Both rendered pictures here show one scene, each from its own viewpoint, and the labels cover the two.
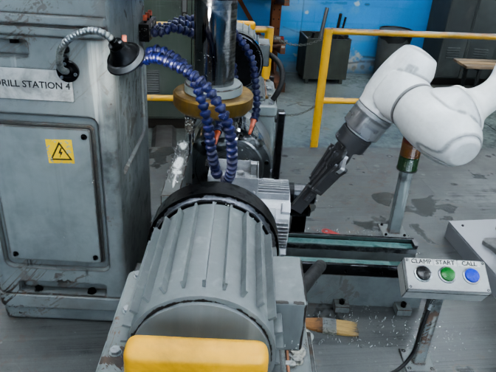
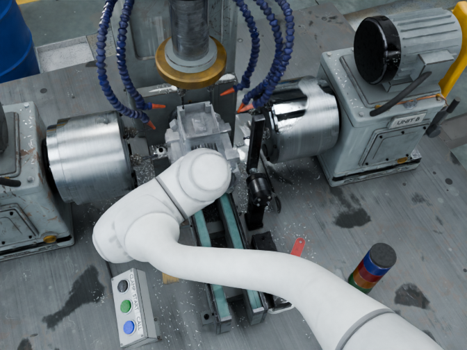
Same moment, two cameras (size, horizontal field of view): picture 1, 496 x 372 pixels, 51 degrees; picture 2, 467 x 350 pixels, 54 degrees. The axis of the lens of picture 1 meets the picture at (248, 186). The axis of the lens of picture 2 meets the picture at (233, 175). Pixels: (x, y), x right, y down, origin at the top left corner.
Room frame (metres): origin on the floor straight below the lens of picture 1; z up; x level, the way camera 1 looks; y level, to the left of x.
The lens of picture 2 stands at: (0.99, -0.77, 2.15)
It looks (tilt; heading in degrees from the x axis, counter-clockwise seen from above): 58 degrees down; 72
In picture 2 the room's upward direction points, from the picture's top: 4 degrees clockwise
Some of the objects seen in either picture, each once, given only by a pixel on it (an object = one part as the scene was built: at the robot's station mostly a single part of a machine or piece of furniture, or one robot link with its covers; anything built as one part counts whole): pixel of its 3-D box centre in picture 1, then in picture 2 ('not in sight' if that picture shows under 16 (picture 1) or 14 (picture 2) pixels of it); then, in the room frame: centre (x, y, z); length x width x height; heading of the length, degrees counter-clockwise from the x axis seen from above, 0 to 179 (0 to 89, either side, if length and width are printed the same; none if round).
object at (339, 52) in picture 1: (325, 45); not in sight; (5.99, -0.77, 0.41); 0.52 x 0.47 x 0.82; 99
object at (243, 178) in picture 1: (233, 181); (198, 127); (1.13, 0.04, 1.11); 0.12 x 0.11 x 0.07; 91
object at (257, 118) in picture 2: (277, 156); (255, 146); (1.27, -0.07, 1.12); 0.04 x 0.03 x 0.26; 91
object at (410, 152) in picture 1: (411, 148); (367, 273); (1.44, -0.48, 1.10); 0.06 x 0.06 x 0.04
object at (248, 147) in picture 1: (230, 151); (301, 117); (1.46, 0.06, 1.04); 0.41 x 0.25 x 0.25; 1
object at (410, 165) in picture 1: (407, 162); (362, 280); (1.44, -0.48, 1.05); 0.06 x 0.06 x 0.04
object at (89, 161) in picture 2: not in sight; (77, 160); (0.77, 0.04, 1.04); 0.37 x 0.25 x 0.25; 1
